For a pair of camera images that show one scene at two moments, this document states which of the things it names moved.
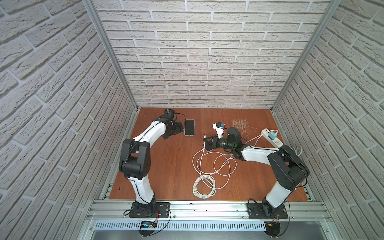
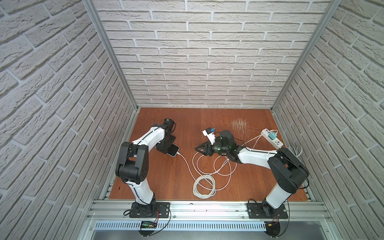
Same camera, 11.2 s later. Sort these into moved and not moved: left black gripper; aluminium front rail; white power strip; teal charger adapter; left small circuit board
Moved: left black gripper
Not moved: teal charger adapter; aluminium front rail; left small circuit board; white power strip
